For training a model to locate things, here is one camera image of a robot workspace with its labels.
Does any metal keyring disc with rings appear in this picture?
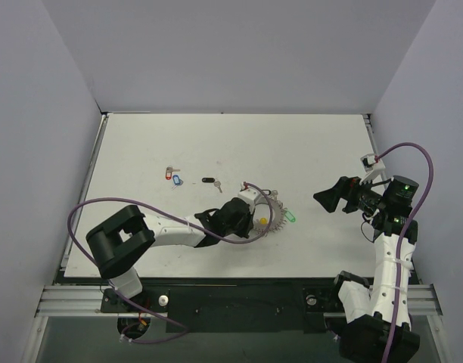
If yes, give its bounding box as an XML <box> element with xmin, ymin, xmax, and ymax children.
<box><xmin>253</xmin><ymin>190</ymin><xmax>286</xmax><ymax>234</ymax></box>

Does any red tag key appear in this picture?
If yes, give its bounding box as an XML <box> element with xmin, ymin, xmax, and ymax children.
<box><xmin>165</xmin><ymin>166</ymin><xmax>180</xmax><ymax>180</ymax></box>

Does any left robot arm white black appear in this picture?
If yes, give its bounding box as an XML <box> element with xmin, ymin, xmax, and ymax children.
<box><xmin>85</xmin><ymin>197</ymin><xmax>255</xmax><ymax>312</ymax></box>

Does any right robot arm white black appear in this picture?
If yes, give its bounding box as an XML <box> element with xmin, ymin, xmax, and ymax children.
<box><xmin>313</xmin><ymin>175</ymin><xmax>420</xmax><ymax>362</ymax></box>

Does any black tag key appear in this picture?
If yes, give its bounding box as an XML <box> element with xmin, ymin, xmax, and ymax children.
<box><xmin>201</xmin><ymin>177</ymin><xmax>222</xmax><ymax>194</ymax></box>

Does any green key tag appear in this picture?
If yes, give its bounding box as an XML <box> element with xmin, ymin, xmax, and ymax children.
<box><xmin>284</xmin><ymin>209</ymin><xmax>297</xmax><ymax>223</ymax></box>

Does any blue tag key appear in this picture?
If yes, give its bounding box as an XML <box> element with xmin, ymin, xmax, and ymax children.
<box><xmin>171</xmin><ymin>175</ymin><xmax>184</xmax><ymax>190</ymax></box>

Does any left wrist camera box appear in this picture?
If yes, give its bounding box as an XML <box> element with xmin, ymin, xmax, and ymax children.
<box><xmin>237</xmin><ymin>182</ymin><xmax>261</xmax><ymax>211</ymax></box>

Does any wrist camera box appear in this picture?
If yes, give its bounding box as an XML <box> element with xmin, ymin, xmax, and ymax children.
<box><xmin>360</xmin><ymin>154</ymin><xmax>386</xmax><ymax>185</ymax></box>
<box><xmin>237</xmin><ymin>182</ymin><xmax>261</xmax><ymax>211</ymax></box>

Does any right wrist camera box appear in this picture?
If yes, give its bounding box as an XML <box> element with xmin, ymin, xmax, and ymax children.
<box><xmin>360</xmin><ymin>154</ymin><xmax>386</xmax><ymax>185</ymax></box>

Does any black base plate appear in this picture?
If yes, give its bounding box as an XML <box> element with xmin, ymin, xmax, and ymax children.
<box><xmin>101</xmin><ymin>278</ymin><xmax>346</xmax><ymax>334</ymax></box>

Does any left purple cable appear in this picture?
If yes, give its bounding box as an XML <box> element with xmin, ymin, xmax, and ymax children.
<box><xmin>67</xmin><ymin>181</ymin><xmax>272</xmax><ymax>344</ymax></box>

